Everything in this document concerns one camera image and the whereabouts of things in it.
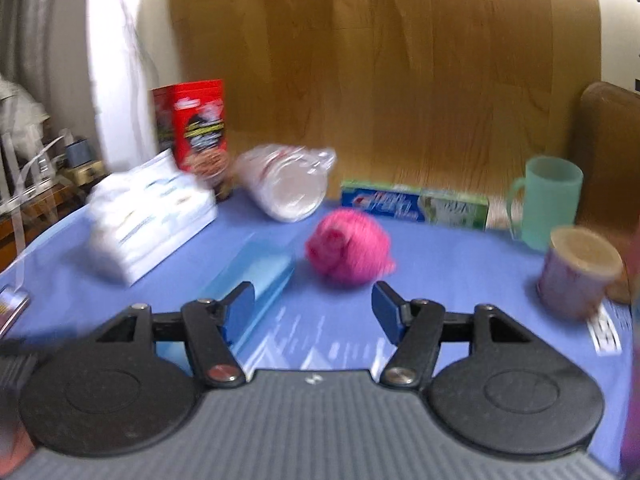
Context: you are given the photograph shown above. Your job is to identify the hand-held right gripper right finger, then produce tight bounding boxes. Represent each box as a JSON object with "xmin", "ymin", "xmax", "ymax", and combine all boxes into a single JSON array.
[{"xmin": 371, "ymin": 281, "xmax": 533, "ymax": 388}]

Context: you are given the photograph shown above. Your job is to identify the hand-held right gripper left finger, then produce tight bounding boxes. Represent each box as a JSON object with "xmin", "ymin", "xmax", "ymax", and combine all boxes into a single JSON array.
[{"xmin": 92, "ymin": 281, "xmax": 257, "ymax": 388}]

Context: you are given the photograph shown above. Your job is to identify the pink yarn ball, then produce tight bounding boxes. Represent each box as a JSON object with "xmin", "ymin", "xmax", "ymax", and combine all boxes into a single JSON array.
[{"xmin": 305, "ymin": 208, "xmax": 397, "ymax": 287}]

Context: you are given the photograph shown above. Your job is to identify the clear blue film packet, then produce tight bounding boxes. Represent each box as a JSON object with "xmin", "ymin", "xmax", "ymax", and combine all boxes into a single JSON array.
[{"xmin": 199, "ymin": 246, "xmax": 296, "ymax": 352}]

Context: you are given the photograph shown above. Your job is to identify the silver-edged tin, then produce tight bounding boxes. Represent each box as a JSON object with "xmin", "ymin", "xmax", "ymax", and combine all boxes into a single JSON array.
[{"xmin": 0, "ymin": 286, "xmax": 32, "ymax": 335}]

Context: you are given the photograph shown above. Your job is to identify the blue green wrap box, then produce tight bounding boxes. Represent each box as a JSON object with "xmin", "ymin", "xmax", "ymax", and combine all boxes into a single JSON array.
[{"xmin": 340, "ymin": 179, "xmax": 490, "ymax": 231}]

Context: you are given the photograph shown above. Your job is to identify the white tissue pack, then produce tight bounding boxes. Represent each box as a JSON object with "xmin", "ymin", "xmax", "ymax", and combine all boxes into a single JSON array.
[{"xmin": 86, "ymin": 151, "xmax": 219, "ymax": 287}]

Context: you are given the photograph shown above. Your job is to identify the bagged disposable cups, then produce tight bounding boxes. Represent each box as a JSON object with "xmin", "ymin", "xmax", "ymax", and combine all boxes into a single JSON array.
[{"xmin": 234, "ymin": 143, "xmax": 337, "ymax": 224}]

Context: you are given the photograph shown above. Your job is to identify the wooden side shelf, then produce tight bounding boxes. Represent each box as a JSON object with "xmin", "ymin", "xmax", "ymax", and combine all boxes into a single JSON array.
[{"xmin": 0, "ymin": 177, "xmax": 108, "ymax": 266}]

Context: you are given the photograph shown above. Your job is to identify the red snack box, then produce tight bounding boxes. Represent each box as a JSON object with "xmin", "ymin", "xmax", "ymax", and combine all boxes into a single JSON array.
[{"xmin": 151, "ymin": 78, "xmax": 232, "ymax": 202}]

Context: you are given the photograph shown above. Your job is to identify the pink cup with brown lid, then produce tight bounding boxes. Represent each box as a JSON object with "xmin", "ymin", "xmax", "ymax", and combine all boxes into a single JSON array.
[{"xmin": 536, "ymin": 224, "xmax": 625, "ymax": 322}]

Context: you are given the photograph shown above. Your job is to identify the green plastic mug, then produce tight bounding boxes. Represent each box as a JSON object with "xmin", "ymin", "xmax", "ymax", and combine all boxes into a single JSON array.
[{"xmin": 505, "ymin": 155, "xmax": 585, "ymax": 253}]

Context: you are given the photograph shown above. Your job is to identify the white printed label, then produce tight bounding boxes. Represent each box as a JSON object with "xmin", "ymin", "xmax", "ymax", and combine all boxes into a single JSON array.
[{"xmin": 586, "ymin": 304, "xmax": 624, "ymax": 357}]

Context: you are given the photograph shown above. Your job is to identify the small blue grey box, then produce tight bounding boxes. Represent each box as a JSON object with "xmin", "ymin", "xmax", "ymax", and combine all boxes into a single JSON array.
[{"xmin": 64, "ymin": 140, "xmax": 92, "ymax": 169}]

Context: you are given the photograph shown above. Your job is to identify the wooden board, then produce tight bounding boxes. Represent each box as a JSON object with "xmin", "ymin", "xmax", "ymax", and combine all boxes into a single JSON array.
[{"xmin": 169, "ymin": 0, "xmax": 602, "ymax": 212}]

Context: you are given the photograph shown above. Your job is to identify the white figurine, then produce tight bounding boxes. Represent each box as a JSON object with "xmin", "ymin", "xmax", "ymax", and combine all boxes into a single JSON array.
[{"xmin": 0, "ymin": 74, "xmax": 52, "ymax": 162}]

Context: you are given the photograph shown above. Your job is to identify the brown wooden chair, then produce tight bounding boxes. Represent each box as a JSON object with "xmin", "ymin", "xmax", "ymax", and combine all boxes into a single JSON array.
[{"xmin": 571, "ymin": 81, "xmax": 640, "ymax": 306}]

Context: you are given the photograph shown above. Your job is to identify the white sheer curtain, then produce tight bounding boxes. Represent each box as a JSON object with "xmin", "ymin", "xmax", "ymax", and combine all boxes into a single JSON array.
[{"xmin": 86, "ymin": 0, "xmax": 177, "ymax": 172}]

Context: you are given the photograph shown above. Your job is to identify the grey curtain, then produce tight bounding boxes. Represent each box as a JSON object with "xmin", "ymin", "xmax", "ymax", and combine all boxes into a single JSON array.
[{"xmin": 0, "ymin": 0, "xmax": 96, "ymax": 111}]

